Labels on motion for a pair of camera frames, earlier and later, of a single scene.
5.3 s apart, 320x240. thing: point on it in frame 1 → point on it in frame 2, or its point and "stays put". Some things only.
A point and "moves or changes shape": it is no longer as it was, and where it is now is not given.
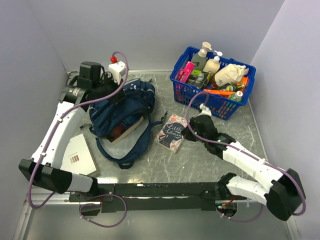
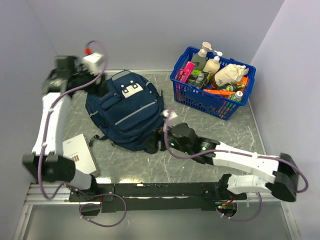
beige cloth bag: x=231 y=73 stays put
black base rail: x=156 y=197 stays put
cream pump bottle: x=213 y=65 stays put
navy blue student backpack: x=107 y=116 moves or changes shape
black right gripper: x=188 y=136 → x=151 y=144
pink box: x=185 y=73 stays put
